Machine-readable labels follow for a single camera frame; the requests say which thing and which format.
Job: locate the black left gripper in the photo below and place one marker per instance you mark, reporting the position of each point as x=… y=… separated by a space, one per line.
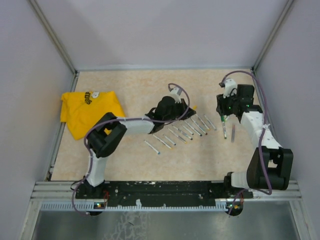
x=183 y=107

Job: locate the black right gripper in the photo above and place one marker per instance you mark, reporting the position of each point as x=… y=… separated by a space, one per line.
x=220 y=101

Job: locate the yellow capped slim marker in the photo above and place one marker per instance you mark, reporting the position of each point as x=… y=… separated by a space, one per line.
x=202 y=121

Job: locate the navy capped white marker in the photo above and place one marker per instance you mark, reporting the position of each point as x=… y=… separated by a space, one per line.
x=195 y=130

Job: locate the black eraser-cap white marker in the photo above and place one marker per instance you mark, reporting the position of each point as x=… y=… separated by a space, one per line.
x=187 y=129

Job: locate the dark blue capped marker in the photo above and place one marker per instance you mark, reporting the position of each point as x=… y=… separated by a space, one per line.
x=182 y=132

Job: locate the magenta capped white marker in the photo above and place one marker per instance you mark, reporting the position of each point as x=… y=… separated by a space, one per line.
x=199 y=126

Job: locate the yellow capped clear pen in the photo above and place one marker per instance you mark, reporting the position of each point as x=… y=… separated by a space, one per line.
x=177 y=136

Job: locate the blue eraser-cap white marker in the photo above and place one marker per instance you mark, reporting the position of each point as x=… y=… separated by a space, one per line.
x=170 y=140

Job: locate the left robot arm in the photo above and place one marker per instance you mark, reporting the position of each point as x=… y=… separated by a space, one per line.
x=104 y=137

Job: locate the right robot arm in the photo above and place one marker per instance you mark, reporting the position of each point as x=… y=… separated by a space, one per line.
x=271 y=164

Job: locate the dark green capped marker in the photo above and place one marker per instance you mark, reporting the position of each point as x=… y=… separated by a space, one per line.
x=223 y=127

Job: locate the purple grey marker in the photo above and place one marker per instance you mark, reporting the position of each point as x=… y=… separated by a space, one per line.
x=233 y=133

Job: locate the yellow t-shirt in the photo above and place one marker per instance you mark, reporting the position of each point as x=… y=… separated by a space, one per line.
x=82 y=110

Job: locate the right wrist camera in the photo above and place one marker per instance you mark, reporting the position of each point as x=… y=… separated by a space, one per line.
x=230 y=87

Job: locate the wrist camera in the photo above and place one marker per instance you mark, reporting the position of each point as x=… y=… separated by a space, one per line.
x=230 y=87
x=175 y=93

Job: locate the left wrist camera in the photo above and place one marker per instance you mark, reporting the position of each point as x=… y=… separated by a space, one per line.
x=175 y=93

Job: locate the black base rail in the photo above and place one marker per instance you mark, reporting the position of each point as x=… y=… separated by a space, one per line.
x=158 y=193

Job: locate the right corner aluminium post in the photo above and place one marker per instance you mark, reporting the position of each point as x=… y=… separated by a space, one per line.
x=273 y=34

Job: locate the corner aluminium post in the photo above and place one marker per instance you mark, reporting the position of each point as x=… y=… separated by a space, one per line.
x=36 y=8
x=273 y=34

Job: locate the left corner aluminium post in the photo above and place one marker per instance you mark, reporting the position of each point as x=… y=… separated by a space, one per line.
x=36 y=8

